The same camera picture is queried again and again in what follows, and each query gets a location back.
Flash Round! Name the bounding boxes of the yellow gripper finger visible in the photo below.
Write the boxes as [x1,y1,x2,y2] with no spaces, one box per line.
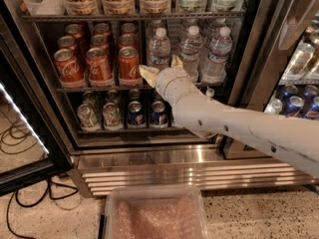
[139,65,160,88]
[170,54,183,68]

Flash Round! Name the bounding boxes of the water bottle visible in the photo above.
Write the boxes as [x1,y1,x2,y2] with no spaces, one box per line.
[200,27,232,85]
[177,26,203,83]
[148,28,170,70]

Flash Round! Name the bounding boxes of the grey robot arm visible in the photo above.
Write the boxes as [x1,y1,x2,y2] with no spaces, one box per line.
[139,65,319,178]

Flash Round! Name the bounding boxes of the right brown tea bottle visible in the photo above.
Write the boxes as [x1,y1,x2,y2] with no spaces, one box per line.
[205,88,215,98]

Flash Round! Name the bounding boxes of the right fridge glass door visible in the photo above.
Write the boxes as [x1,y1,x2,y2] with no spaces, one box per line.
[222,0,319,160]

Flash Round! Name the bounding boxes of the stainless steel fridge base grille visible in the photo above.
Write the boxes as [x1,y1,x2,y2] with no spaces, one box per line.
[71,145,318,197]

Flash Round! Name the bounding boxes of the empty clear shelf tray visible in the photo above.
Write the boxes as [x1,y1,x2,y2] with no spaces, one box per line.
[24,0,65,16]

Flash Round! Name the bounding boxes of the open fridge glass door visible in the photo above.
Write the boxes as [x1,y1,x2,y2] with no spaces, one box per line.
[0,0,71,196]

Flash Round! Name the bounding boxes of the front right cola can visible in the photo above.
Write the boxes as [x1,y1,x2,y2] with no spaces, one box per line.
[119,47,143,87]

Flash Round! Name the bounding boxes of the cola can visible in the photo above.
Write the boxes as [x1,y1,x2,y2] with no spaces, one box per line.
[54,49,86,89]
[94,23,113,37]
[57,36,79,55]
[86,48,114,88]
[118,35,138,49]
[121,23,138,36]
[65,24,86,40]
[91,35,110,50]
[119,47,143,87]

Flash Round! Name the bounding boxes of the front right blue pepsi can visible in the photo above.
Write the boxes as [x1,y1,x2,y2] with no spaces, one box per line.
[150,101,168,128]

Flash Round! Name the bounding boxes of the blue pepsi can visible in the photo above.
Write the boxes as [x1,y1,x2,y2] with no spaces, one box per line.
[150,101,168,128]
[127,101,146,128]

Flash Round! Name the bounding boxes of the middle right cola can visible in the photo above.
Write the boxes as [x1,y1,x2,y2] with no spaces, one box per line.
[118,35,138,49]

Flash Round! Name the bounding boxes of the front left blue pepsi can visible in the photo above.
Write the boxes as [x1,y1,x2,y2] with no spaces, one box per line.
[127,101,146,128]

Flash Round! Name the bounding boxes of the front middle cola can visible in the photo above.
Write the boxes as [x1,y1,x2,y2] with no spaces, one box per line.
[86,48,114,88]

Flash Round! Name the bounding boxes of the back right cola can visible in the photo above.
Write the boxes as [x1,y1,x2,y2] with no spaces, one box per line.
[121,23,138,36]

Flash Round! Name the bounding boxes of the green soda can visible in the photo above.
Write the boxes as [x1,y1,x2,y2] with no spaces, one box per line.
[103,103,123,130]
[77,104,101,131]

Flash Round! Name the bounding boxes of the middle centre cola can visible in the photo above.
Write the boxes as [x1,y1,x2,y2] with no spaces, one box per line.
[91,35,110,50]

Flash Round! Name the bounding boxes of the back centre cola can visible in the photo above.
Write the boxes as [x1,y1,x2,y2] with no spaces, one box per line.
[94,23,113,37]

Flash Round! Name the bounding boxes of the front left green soda can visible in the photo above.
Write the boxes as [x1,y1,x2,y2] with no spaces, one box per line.
[77,104,101,131]

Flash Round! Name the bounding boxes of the front left cola can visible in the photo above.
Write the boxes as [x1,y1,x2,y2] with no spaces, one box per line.
[54,49,86,89]

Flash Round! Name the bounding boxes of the back left cola can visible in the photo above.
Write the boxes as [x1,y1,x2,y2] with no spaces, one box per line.
[65,24,86,40]

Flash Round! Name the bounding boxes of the middle left cola can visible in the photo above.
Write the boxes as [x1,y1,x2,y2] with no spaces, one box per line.
[57,36,79,55]

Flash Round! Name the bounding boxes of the clear plastic storage bin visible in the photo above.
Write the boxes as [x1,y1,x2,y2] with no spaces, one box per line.
[101,184,208,239]

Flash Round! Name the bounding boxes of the black floor cable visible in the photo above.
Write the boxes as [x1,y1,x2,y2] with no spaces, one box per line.
[5,177,80,239]

